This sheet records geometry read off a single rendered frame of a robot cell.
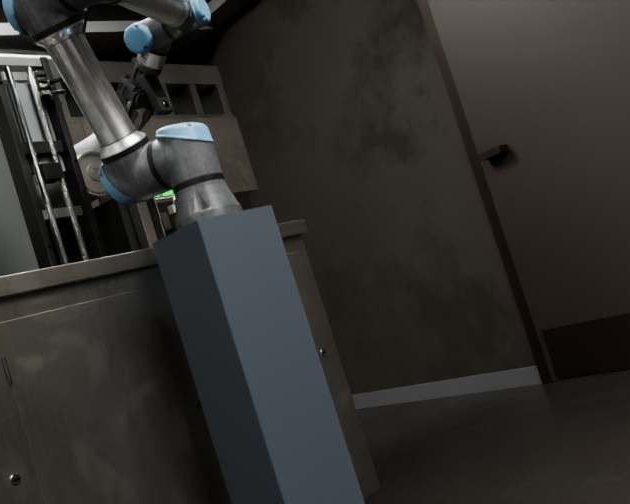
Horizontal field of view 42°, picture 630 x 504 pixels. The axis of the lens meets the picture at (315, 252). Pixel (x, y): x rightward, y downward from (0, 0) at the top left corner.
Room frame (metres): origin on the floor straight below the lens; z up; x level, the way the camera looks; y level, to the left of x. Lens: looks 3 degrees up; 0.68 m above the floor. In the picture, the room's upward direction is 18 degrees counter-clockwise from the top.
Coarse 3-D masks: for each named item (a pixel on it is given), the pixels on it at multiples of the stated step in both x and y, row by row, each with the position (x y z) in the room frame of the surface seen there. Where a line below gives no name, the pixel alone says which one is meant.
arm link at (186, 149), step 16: (160, 128) 1.79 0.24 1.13; (176, 128) 1.77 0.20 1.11; (192, 128) 1.78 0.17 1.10; (160, 144) 1.79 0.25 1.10; (176, 144) 1.77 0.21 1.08; (192, 144) 1.77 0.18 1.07; (208, 144) 1.79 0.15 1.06; (160, 160) 1.79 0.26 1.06; (176, 160) 1.77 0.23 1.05; (192, 160) 1.77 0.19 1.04; (208, 160) 1.78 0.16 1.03; (160, 176) 1.80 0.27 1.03; (176, 176) 1.78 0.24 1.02; (192, 176) 1.77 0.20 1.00
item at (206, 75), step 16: (112, 64) 2.80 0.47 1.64; (128, 64) 2.85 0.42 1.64; (176, 64) 3.04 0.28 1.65; (112, 80) 2.78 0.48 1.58; (160, 80) 2.95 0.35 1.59; (176, 80) 3.02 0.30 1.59; (192, 80) 3.08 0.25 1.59; (208, 80) 3.15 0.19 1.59; (64, 96) 2.61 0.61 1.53; (176, 96) 3.10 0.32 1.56; (192, 96) 3.07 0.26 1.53; (208, 96) 3.22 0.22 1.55; (224, 96) 3.21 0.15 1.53; (64, 112) 2.60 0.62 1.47; (80, 112) 2.74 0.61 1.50; (176, 112) 3.08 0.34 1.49; (192, 112) 3.08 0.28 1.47; (208, 112) 3.22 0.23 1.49; (224, 112) 3.19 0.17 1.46
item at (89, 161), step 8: (88, 152) 2.21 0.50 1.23; (96, 152) 2.23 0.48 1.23; (80, 160) 2.18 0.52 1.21; (88, 160) 2.21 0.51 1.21; (96, 160) 2.23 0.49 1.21; (88, 168) 2.20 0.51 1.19; (96, 168) 2.22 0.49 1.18; (88, 176) 2.20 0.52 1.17; (96, 176) 2.21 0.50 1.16; (88, 184) 2.19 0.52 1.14; (96, 184) 2.21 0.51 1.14; (96, 192) 2.20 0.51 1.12; (104, 192) 2.22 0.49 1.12
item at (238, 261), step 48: (192, 240) 1.71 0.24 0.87; (240, 240) 1.74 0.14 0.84; (192, 288) 1.76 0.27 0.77; (240, 288) 1.72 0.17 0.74; (288, 288) 1.80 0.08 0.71; (192, 336) 1.80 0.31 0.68; (240, 336) 1.70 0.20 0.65; (288, 336) 1.77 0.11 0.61; (240, 384) 1.70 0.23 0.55; (288, 384) 1.75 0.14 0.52; (240, 432) 1.74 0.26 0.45; (288, 432) 1.73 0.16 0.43; (336, 432) 1.80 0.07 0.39; (240, 480) 1.79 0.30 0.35; (288, 480) 1.70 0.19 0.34; (336, 480) 1.78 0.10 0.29
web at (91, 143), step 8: (80, 144) 2.34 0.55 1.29; (88, 144) 2.30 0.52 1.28; (96, 144) 2.28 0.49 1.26; (80, 152) 2.33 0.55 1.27; (32, 176) 2.28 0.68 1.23; (48, 184) 2.24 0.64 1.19; (56, 184) 2.22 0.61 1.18; (40, 192) 2.26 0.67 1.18; (48, 192) 2.24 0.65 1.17; (56, 192) 2.23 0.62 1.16; (88, 192) 2.19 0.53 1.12; (40, 200) 2.27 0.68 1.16; (56, 200) 2.25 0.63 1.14; (64, 200) 2.24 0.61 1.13
